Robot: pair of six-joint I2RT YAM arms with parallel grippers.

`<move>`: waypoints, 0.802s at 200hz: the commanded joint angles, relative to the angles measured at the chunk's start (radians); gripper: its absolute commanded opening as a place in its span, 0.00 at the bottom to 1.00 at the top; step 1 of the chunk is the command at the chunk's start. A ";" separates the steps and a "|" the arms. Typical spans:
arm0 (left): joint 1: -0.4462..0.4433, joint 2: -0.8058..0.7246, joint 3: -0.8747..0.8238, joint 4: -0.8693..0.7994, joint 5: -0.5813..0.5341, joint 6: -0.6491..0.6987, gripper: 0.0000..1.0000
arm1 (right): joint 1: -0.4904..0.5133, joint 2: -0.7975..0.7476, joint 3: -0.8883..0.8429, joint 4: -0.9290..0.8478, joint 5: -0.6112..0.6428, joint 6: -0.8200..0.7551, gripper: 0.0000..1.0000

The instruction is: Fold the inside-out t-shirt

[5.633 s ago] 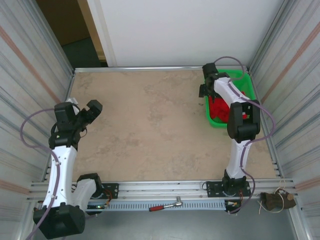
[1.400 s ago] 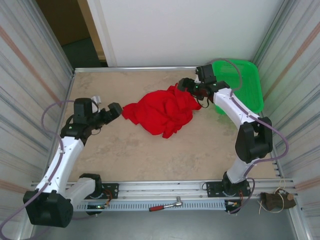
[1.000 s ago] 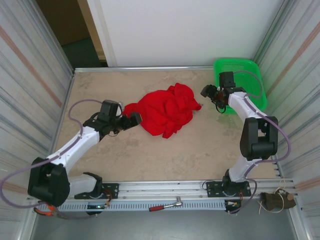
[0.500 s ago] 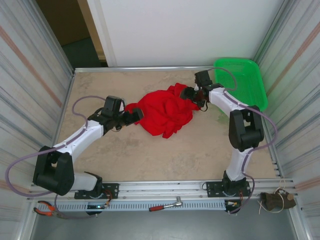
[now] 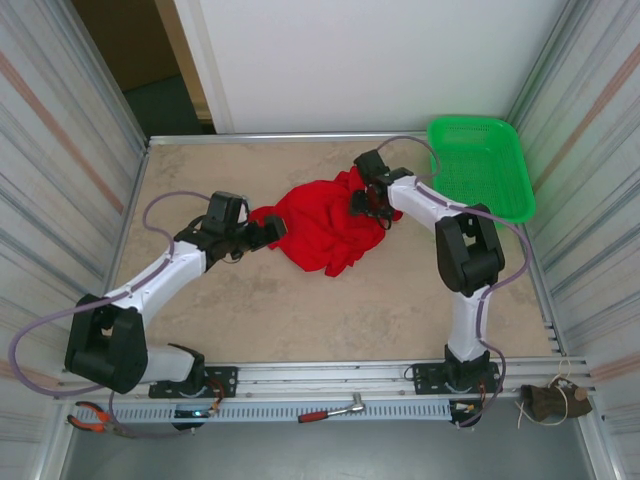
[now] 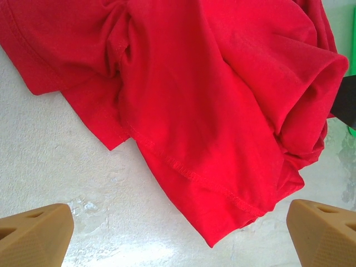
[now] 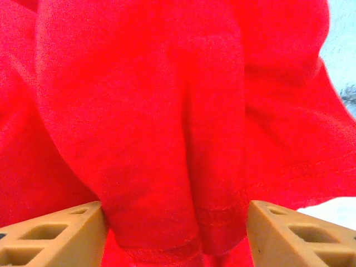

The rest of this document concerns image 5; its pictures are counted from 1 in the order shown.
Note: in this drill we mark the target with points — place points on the red printed t-shirt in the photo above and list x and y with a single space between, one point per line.
325 235

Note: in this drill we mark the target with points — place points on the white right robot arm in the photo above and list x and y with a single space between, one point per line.
467 330

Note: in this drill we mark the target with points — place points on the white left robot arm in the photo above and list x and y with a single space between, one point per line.
145 290

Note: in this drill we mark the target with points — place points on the green plastic basket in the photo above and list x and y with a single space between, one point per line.
475 170

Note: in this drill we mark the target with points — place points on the brown wooden door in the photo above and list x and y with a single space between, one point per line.
125 40

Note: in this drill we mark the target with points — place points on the brown cloth pouch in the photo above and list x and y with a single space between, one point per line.
550 402

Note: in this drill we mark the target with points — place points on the aluminium table border frame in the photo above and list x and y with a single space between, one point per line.
300 136

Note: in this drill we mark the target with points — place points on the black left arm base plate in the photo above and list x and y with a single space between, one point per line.
225 380

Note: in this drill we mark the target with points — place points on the white door frame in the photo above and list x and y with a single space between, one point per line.
210 75

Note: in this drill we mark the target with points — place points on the aluminium mounting rail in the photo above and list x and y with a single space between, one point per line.
325 380

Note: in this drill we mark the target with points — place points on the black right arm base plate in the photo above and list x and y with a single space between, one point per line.
425 377

